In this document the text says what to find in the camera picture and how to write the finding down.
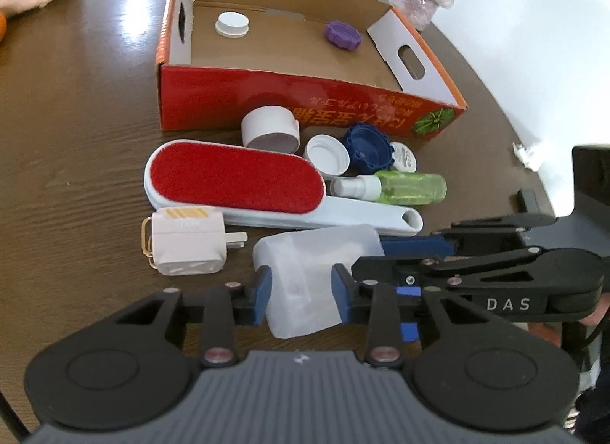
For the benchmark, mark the dark blue ridged lid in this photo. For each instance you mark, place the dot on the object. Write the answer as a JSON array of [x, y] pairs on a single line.
[[368, 148]]

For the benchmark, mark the green spray bottle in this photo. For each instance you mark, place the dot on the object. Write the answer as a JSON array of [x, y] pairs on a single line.
[[392, 187]]

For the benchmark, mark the white power adapter plug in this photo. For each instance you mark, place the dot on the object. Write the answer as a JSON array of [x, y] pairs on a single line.
[[188, 240]]

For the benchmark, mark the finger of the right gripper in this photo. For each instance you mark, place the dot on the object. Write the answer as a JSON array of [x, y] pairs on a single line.
[[559, 271], [468, 238]]

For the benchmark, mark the orange fruit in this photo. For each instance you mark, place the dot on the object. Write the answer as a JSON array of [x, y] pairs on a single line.
[[3, 25]]

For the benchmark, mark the purple ridged lid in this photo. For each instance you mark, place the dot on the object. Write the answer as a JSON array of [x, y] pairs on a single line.
[[342, 35]]

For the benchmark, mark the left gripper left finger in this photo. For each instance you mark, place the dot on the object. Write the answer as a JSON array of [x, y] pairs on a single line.
[[220, 309]]

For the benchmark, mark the red lint brush white handle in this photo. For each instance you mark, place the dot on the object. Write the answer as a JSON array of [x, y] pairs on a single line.
[[256, 188]]

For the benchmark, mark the small white round case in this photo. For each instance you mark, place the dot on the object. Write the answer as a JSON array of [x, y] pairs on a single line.
[[403, 158]]

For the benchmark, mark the white jar lid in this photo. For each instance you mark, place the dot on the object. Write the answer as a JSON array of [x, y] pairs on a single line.
[[231, 24]]

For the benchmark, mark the translucent white plastic container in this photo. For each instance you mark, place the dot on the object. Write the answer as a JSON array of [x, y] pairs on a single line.
[[301, 263]]

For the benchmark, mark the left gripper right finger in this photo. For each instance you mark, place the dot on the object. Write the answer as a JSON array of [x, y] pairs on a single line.
[[378, 305]]

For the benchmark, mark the white bottle cap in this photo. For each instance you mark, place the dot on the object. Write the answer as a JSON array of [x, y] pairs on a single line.
[[328, 155]]

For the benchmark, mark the crumpled white tissue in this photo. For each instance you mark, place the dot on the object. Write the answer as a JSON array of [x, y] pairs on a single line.
[[532, 157]]

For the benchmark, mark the red cardboard box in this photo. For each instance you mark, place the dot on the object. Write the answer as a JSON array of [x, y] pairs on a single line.
[[392, 80]]

